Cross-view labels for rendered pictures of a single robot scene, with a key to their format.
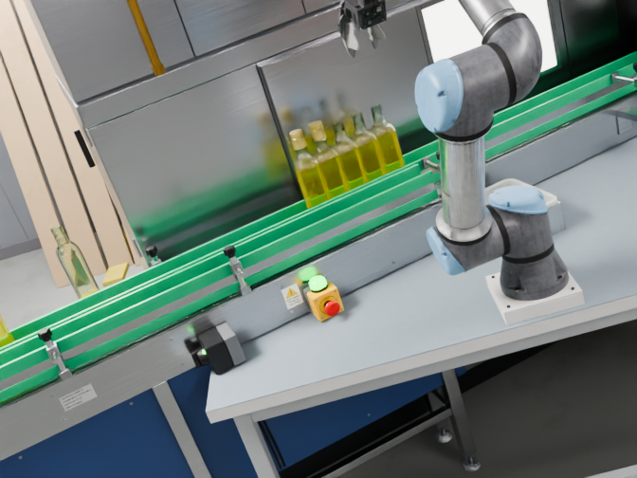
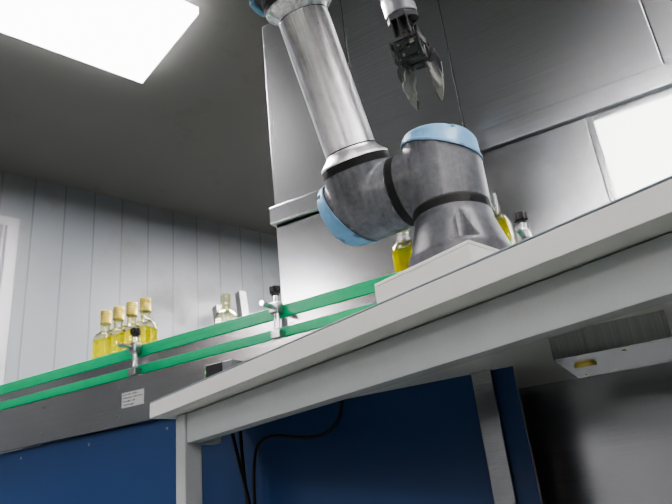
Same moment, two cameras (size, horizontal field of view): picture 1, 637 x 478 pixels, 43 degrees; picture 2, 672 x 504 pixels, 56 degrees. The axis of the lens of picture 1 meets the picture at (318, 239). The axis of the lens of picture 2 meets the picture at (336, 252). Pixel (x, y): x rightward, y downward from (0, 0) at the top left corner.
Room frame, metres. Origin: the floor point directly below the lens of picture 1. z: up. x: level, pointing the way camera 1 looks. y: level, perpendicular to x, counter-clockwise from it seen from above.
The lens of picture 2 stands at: (0.79, -0.87, 0.48)
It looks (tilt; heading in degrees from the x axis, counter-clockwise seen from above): 23 degrees up; 42
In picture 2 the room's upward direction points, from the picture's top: 6 degrees counter-clockwise
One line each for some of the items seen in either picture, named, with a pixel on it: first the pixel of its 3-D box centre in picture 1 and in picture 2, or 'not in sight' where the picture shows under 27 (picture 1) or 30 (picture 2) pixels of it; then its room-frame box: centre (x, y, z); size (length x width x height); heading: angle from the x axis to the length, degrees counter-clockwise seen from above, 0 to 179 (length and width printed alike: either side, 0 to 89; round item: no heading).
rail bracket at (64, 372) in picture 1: (56, 358); (128, 351); (1.61, 0.65, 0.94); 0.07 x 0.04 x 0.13; 15
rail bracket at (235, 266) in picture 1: (240, 274); (270, 311); (1.73, 0.20, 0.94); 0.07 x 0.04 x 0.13; 15
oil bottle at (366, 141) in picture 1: (371, 167); not in sight; (2.02, -0.20, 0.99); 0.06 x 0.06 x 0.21; 15
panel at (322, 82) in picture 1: (421, 66); (595, 183); (2.22, -0.43, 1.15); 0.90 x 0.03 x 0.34; 105
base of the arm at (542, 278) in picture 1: (530, 264); (457, 241); (1.54, -0.43, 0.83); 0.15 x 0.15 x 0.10
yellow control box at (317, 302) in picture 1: (323, 301); not in sight; (1.76, 0.04, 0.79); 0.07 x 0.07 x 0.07; 15
